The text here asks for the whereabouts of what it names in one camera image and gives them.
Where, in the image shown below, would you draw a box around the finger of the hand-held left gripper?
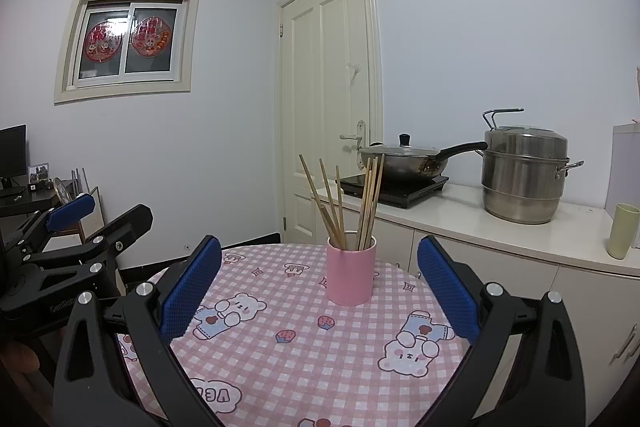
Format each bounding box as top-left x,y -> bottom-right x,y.
20,204 -> 154,289
14,195 -> 97,259

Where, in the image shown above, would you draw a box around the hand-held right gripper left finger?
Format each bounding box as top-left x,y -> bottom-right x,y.
52,234 -> 223,427

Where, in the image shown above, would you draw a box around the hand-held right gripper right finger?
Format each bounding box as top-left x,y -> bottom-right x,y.
417,235 -> 587,427

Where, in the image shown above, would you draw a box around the pink cup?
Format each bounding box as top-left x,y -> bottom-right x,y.
326,234 -> 377,307

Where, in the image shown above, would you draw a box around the bundle of wooden chopsticks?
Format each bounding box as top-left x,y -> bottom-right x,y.
299,153 -> 386,252

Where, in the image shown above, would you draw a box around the person's left hand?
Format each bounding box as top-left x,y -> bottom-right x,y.
0,341 -> 42,373

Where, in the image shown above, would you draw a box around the wooden side cabinet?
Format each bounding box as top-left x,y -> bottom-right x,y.
45,186 -> 106,248

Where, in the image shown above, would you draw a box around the decorative plate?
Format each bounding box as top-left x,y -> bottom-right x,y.
54,177 -> 76,205

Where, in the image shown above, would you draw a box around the grey metal rods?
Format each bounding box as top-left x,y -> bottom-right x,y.
71,168 -> 93,198

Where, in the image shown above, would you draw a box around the dark wooden desk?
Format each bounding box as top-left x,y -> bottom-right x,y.
0,184 -> 61,219

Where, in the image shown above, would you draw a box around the black monitor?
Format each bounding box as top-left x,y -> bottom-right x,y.
0,124 -> 27,190

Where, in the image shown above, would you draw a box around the black induction cooker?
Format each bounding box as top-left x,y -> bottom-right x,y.
336,174 -> 450,209

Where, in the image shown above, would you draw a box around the white kitchen cabinet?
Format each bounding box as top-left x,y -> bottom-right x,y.
315,184 -> 640,427

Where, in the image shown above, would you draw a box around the stainless steel steamer pot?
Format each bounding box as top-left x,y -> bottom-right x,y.
481,108 -> 585,225

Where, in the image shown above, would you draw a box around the pink checked tablecloth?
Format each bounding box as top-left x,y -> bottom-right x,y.
115,243 -> 506,427

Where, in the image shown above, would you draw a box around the glass wok lid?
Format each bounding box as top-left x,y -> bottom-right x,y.
360,133 -> 441,156

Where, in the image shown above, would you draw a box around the cream framed window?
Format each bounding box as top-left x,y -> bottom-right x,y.
54,0 -> 202,105

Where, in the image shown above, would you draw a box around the pale green cup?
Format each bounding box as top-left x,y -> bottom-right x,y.
608,203 -> 640,262

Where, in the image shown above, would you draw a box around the cream panel door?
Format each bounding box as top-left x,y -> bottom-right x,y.
274,0 -> 385,248

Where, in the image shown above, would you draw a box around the steel wok with black handle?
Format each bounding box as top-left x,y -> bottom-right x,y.
357,141 -> 488,182

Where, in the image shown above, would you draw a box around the metal door handle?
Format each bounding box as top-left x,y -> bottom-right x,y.
340,120 -> 371,170

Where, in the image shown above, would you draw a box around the metal cabinet handle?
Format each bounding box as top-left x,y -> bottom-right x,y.
610,332 -> 640,365

